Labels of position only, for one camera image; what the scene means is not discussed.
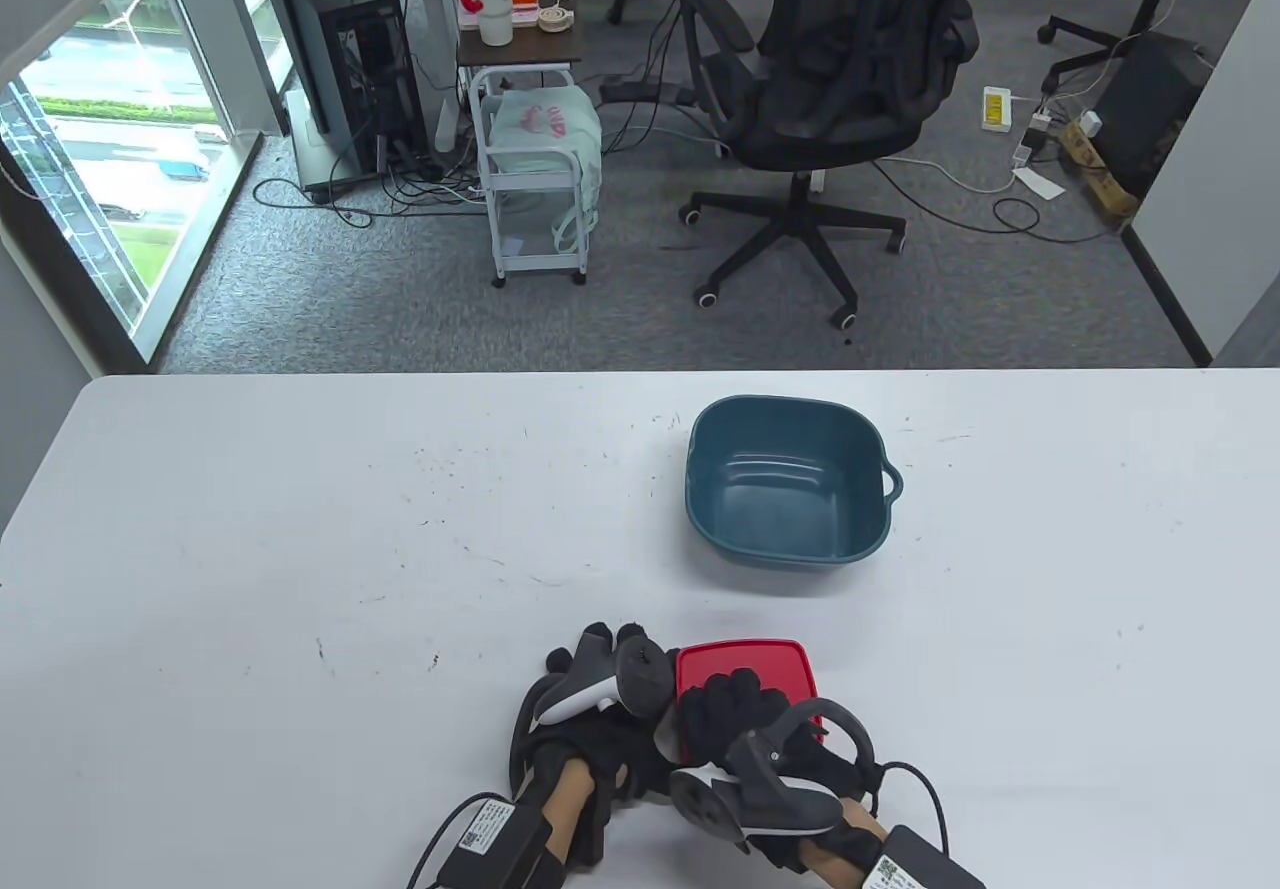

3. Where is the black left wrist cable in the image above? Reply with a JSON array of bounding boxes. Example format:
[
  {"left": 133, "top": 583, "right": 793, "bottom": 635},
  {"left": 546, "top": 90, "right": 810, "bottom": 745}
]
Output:
[{"left": 404, "top": 793, "right": 483, "bottom": 889}]

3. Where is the long black floor cable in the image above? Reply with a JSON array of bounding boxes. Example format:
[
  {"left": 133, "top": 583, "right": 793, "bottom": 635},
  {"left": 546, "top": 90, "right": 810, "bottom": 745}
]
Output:
[{"left": 873, "top": 157, "right": 1123, "bottom": 246}]

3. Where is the white desk leg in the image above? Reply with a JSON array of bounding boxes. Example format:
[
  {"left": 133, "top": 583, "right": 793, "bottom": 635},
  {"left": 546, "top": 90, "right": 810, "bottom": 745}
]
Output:
[{"left": 404, "top": 0, "right": 462, "bottom": 156}]

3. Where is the person's left forearm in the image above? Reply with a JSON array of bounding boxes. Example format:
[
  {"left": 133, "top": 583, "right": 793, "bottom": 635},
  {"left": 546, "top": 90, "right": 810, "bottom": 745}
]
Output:
[{"left": 543, "top": 757, "right": 603, "bottom": 868}]

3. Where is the black white hand controller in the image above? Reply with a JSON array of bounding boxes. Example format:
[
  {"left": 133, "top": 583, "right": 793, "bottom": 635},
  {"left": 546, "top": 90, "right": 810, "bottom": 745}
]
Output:
[
  {"left": 667, "top": 697, "right": 877, "bottom": 856},
  {"left": 528, "top": 629, "right": 673, "bottom": 732}
]

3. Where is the black floor box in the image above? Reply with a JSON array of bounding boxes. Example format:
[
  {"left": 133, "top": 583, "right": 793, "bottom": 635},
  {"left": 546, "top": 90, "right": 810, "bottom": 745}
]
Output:
[{"left": 1084, "top": 31, "right": 1212, "bottom": 201}]

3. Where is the red container lid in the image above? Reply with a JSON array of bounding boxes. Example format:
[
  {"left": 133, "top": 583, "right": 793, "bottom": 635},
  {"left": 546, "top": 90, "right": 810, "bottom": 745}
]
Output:
[{"left": 675, "top": 639, "right": 819, "bottom": 765}]

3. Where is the pale green plastic bag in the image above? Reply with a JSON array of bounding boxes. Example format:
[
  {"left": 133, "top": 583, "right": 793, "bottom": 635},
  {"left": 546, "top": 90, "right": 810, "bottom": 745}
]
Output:
[{"left": 487, "top": 87, "right": 605, "bottom": 253}]

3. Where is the black mesh office chair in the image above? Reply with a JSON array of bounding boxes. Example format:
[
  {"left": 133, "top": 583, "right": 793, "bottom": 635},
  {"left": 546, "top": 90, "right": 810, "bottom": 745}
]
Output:
[{"left": 678, "top": 0, "right": 983, "bottom": 330}]

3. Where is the brown cardboard box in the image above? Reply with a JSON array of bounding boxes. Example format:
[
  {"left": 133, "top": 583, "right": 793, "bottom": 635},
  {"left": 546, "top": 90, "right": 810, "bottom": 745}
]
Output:
[{"left": 1059, "top": 119, "right": 1142, "bottom": 223}]

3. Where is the large glass window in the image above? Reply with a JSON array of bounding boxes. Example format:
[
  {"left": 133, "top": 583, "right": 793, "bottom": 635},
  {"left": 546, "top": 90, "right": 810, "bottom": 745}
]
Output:
[{"left": 0, "top": 0, "right": 265, "bottom": 363}]

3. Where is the teal plastic basin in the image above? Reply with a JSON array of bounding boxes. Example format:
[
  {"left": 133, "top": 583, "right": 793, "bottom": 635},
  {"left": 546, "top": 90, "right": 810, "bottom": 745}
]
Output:
[{"left": 685, "top": 395, "right": 905, "bottom": 570}]

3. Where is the black white right hand controller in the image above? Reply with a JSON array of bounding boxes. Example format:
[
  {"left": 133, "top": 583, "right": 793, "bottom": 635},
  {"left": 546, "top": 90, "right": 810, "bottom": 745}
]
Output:
[{"left": 667, "top": 697, "right": 877, "bottom": 856}]

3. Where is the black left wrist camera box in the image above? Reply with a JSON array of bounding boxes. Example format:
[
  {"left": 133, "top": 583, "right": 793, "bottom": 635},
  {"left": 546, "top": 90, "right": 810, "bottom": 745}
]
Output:
[{"left": 437, "top": 797, "right": 554, "bottom": 889}]

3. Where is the person's left hand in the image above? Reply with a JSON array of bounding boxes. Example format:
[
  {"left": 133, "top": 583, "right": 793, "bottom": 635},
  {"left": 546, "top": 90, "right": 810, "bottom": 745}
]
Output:
[{"left": 508, "top": 622, "right": 701, "bottom": 870}]

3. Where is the black white left hand controller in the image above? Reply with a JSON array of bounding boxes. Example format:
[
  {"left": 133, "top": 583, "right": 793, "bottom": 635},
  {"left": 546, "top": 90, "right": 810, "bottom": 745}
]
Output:
[{"left": 528, "top": 629, "right": 673, "bottom": 732}]

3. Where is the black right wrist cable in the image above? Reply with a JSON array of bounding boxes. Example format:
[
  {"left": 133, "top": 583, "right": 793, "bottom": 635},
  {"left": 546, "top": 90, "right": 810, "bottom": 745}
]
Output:
[{"left": 878, "top": 761, "right": 951, "bottom": 830}]

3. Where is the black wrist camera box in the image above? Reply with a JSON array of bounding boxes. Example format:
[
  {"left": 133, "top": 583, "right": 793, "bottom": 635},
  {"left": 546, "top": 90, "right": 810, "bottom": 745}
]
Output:
[
  {"left": 860, "top": 825, "right": 987, "bottom": 889},
  {"left": 437, "top": 797, "right": 554, "bottom": 889}
]

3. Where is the black computer tower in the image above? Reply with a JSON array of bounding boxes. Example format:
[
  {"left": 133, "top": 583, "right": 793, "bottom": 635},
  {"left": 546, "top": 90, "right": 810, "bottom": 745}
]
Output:
[{"left": 268, "top": 0, "right": 427, "bottom": 203}]

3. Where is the white rolling cart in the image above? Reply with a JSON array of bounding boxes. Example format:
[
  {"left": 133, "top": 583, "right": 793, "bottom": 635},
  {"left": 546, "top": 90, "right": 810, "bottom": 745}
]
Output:
[{"left": 457, "top": 0, "right": 589, "bottom": 288}]

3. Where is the person's right hand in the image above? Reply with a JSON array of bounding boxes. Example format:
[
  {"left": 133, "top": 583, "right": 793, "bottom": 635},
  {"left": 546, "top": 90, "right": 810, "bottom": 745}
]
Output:
[{"left": 680, "top": 667, "right": 889, "bottom": 872}]

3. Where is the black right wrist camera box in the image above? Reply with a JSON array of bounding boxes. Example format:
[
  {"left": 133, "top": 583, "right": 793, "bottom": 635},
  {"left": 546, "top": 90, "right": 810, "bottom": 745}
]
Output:
[{"left": 860, "top": 825, "right": 987, "bottom": 889}]

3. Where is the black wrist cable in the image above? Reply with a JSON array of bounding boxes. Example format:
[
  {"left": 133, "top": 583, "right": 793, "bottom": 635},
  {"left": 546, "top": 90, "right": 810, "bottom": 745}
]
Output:
[
  {"left": 404, "top": 793, "right": 483, "bottom": 889},
  {"left": 878, "top": 761, "right": 951, "bottom": 830}
]

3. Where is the black power strip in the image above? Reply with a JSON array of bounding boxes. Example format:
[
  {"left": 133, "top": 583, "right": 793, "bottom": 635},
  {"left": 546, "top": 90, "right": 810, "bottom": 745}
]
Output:
[{"left": 599, "top": 76, "right": 703, "bottom": 109}]

